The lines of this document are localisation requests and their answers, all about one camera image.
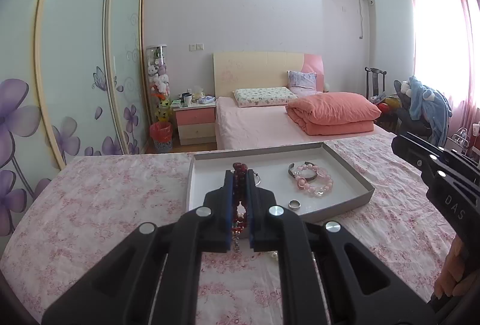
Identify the pink bead bracelet with flowers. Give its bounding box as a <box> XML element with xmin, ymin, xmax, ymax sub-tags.
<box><xmin>291</xmin><ymin>163</ymin><xmax>335</xmax><ymax>197</ymax></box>

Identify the wide silver bangle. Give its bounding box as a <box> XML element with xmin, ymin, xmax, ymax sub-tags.
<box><xmin>287</xmin><ymin>162</ymin><xmax>318</xmax><ymax>183</ymax></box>

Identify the dark red garnet bracelet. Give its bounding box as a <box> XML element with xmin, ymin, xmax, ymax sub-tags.
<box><xmin>231</xmin><ymin>161</ymin><xmax>249</xmax><ymax>253</ymax></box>

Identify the thin silver bangle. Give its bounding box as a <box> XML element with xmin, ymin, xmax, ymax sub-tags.
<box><xmin>247</xmin><ymin>169</ymin><xmax>261</xmax><ymax>187</ymax></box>

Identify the right hand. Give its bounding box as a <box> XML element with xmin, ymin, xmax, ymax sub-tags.
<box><xmin>433</xmin><ymin>236</ymin><xmax>465</xmax><ymax>299</ymax></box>

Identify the blue plush garment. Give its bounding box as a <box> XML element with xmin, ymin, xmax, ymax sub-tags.
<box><xmin>408</xmin><ymin>76</ymin><xmax>452</xmax><ymax>147</ymax></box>

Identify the pink floral bedsheet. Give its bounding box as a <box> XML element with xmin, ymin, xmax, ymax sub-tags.
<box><xmin>0</xmin><ymin>131</ymin><xmax>462</xmax><ymax>325</ymax></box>

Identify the folded coral duvet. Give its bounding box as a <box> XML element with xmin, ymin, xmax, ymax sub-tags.
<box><xmin>286</xmin><ymin>92</ymin><xmax>382</xmax><ymax>137</ymax></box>

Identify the dark wooden chair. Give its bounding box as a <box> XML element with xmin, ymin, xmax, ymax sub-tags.
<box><xmin>364</xmin><ymin>67</ymin><xmax>387</xmax><ymax>99</ymax></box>

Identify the red waste bin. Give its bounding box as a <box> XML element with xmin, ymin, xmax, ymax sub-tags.
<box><xmin>150</xmin><ymin>122</ymin><xmax>173</xmax><ymax>154</ymax></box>

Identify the pink bed with mattress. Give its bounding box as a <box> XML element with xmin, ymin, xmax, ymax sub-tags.
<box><xmin>214</xmin><ymin>95</ymin><xmax>393</xmax><ymax>151</ymax></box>

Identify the small purple cushion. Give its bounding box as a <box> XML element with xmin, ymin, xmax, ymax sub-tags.
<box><xmin>287</xmin><ymin>71</ymin><xmax>317</xmax><ymax>90</ymax></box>

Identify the pink bedside table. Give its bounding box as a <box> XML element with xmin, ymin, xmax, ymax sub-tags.
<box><xmin>173</xmin><ymin>102</ymin><xmax>216</xmax><ymax>146</ymax></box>

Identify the floral pillow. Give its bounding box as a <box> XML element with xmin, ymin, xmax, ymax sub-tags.
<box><xmin>233</xmin><ymin>87</ymin><xmax>297</xmax><ymax>108</ymax></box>

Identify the white mug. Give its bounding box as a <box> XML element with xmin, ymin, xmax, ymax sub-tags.
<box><xmin>182</xmin><ymin>93</ymin><xmax>193</xmax><ymax>106</ymax></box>

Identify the beige pink headboard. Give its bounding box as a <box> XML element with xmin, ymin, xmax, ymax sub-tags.
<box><xmin>213</xmin><ymin>51</ymin><xmax>325</xmax><ymax>98</ymax></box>

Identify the clear tube of plush toys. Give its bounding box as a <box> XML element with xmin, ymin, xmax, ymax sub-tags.
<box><xmin>145</xmin><ymin>44</ymin><xmax>171</xmax><ymax>123</ymax></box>

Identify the floral sliding wardrobe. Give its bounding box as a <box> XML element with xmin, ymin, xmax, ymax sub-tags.
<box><xmin>1</xmin><ymin>0</ymin><xmax>148</xmax><ymax>240</ymax></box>

